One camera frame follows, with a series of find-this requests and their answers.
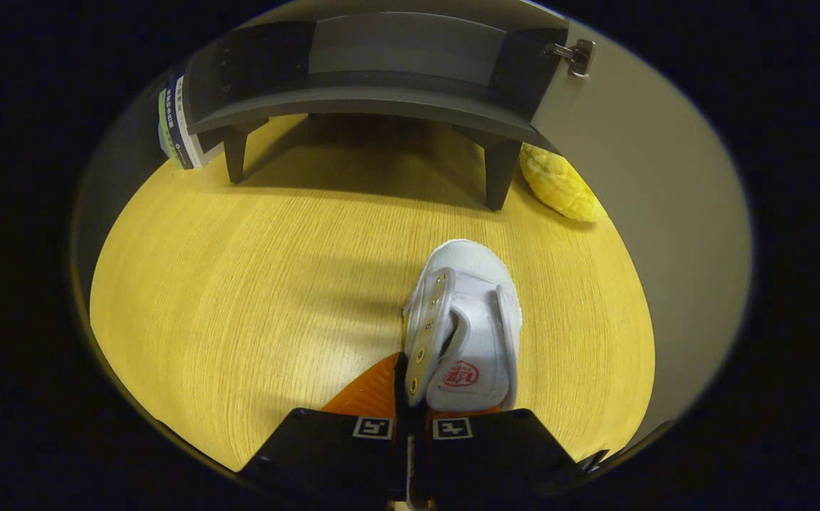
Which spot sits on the white canvas shoe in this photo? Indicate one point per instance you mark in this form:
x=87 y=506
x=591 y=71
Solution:
x=474 y=319

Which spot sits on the dark blue book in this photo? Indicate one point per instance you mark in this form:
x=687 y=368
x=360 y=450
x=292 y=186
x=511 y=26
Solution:
x=179 y=135

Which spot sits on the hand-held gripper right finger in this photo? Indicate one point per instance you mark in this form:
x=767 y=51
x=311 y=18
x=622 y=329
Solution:
x=495 y=454

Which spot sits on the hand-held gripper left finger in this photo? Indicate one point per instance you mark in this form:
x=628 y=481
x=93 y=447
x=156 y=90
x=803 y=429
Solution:
x=400 y=426

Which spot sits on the beige shoe cabinet door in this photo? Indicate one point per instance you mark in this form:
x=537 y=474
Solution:
x=665 y=213

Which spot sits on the silver cabinet door hinge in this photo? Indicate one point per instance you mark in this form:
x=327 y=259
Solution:
x=577 y=55

